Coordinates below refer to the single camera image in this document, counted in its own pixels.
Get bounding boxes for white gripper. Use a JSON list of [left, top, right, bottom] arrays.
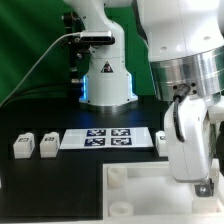
[[164, 97, 214, 197]]

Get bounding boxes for white square tabletop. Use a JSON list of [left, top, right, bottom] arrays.
[[103, 162, 224, 224]]

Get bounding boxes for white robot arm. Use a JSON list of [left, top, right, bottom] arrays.
[[64, 0, 224, 197]]

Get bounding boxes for white marker plate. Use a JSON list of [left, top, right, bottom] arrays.
[[60, 127, 153, 150]]

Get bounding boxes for black cables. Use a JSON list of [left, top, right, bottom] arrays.
[[0, 82, 73, 108]]

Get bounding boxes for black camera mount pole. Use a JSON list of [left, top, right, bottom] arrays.
[[62, 12, 89, 103]]

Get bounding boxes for mounted depth camera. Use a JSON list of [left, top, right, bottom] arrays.
[[80, 31, 115, 45]]

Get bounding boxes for white camera cable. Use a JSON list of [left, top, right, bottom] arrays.
[[0, 32, 81, 105]]

